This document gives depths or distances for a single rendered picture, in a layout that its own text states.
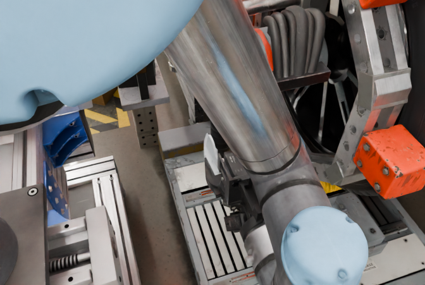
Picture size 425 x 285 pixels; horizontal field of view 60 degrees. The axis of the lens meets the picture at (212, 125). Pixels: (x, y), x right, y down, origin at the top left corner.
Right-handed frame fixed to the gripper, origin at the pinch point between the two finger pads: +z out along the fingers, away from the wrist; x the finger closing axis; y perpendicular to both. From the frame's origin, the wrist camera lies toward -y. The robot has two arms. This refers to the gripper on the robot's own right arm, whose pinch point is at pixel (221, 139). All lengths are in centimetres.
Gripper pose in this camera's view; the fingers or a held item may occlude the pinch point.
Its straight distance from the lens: 65.7
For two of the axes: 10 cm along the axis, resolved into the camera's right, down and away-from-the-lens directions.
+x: -9.5, 2.1, -2.2
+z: -3.0, -6.8, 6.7
